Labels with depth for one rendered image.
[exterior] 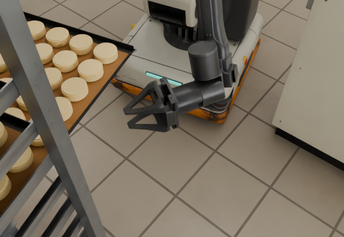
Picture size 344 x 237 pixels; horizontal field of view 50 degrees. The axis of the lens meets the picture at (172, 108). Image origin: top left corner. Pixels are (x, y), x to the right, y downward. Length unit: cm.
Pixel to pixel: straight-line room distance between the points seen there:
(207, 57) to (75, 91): 26
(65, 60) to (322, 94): 107
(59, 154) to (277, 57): 182
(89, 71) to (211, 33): 26
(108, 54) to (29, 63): 34
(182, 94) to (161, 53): 109
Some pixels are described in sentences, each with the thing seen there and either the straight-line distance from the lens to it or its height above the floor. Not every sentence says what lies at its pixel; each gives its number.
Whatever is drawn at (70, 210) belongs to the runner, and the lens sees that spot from 81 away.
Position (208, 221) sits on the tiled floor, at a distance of 162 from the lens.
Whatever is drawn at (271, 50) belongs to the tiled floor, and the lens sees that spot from 232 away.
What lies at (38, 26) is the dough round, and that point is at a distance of 90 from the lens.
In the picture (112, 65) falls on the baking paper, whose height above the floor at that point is 95.
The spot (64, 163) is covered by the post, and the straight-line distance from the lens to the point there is 64.
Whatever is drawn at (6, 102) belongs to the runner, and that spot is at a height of 114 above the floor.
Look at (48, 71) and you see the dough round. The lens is 78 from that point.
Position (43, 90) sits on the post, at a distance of 52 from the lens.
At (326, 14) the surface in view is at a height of 74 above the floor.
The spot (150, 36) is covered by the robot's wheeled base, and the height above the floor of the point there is 28.
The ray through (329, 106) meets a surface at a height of 36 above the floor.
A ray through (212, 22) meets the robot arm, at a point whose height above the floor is 103.
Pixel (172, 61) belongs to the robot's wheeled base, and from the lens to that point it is 177.
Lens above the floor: 150
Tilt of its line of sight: 51 degrees down
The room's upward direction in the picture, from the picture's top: straight up
